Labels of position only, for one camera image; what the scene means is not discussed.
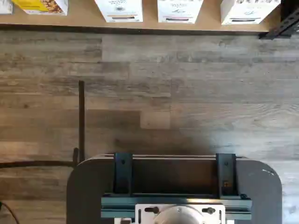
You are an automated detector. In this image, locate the white box pink strip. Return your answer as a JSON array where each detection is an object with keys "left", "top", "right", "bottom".
[{"left": 157, "top": 0, "right": 204, "bottom": 24}]

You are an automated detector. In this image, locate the white mounting plate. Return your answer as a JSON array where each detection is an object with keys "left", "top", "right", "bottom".
[{"left": 135, "top": 203, "right": 226, "bottom": 224}]

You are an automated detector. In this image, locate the thin red cable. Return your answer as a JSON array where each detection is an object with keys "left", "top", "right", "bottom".
[{"left": 0, "top": 201, "right": 19, "bottom": 224}]

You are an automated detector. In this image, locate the dark grey robot cart platform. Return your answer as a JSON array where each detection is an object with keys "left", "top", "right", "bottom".
[{"left": 66, "top": 155, "right": 283, "bottom": 224}]

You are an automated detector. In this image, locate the dark teal mounting frame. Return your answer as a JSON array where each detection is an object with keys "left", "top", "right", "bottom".
[{"left": 100, "top": 152, "right": 252, "bottom": 220}]

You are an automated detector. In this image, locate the purely elizabeth yellow box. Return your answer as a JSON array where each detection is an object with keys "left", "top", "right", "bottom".
[{"left": 11, "top": 0, "right": 69, "bottom": 16}]

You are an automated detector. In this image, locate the brown wooden shelf board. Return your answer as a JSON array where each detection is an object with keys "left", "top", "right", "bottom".
[{"left": 0, "top": 0, "right": 285, "bottom": 33}]

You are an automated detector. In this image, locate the black floor cable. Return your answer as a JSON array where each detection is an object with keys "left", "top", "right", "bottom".
[{"left": 0, "top": 147, "right": 80, "bottom": 169}]

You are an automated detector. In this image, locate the blue white cereal box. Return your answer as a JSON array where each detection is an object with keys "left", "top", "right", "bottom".
[{"left": 0, "top": 0, "right": 14, "bottom": 15}]

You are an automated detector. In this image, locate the white box yellow strip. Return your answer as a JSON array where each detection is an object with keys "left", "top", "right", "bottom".
[{"left": 94, "top": 0, "right": 143, "bottom": 23}]

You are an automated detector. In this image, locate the white box dark strip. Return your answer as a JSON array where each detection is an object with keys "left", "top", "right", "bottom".
[{"left": 221, "top": 0, "right": 281, "bottom": 26}]

